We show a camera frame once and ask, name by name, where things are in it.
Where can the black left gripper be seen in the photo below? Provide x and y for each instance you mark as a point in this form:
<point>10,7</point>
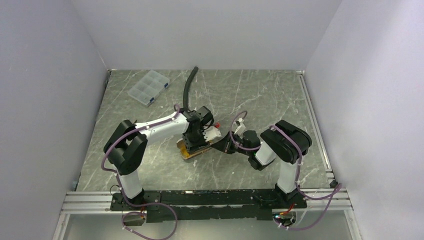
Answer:
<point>191,146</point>

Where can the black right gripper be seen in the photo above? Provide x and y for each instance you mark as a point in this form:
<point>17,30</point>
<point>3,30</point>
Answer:
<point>225,144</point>

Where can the printed glasses pouch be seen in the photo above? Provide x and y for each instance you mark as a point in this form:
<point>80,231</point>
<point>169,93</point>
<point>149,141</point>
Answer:
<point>196,150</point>

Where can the orange transparent safety glasses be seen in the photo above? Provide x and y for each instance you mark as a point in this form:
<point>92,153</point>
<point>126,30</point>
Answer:
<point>184,154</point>

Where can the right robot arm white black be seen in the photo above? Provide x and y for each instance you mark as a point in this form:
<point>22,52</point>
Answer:
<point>282,141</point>

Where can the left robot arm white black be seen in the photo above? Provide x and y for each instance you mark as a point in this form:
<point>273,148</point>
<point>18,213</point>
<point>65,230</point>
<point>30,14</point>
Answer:
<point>126,147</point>

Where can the clear plastic compartment box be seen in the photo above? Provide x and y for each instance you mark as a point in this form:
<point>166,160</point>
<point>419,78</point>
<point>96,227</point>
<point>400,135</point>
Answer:
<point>149,87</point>

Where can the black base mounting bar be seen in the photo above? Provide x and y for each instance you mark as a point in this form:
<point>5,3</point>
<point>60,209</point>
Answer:
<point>166,205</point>

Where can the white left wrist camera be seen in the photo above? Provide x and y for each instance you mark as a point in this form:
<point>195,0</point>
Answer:
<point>211,133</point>

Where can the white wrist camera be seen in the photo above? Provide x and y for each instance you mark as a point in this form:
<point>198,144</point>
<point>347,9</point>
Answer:
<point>211,133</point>
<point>240,127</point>

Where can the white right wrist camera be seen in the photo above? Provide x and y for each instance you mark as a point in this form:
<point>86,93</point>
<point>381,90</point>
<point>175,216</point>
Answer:
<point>240,127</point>

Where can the aluminium frame rail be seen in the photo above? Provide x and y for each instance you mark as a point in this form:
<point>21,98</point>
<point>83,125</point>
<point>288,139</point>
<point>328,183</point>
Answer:
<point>99,202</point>

